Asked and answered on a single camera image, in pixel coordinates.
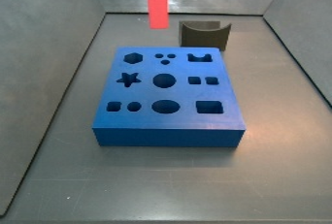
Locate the red rectangular block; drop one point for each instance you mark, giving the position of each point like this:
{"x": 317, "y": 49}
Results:
{"x": 158, "y": 16}

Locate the blue shape sorter block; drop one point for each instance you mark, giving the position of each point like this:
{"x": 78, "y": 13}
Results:
{"x": 168, "y": 97}

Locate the dark curved holder block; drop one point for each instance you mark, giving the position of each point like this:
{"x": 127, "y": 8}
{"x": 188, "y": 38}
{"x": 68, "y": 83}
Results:
{"x": 204, "y": 34}

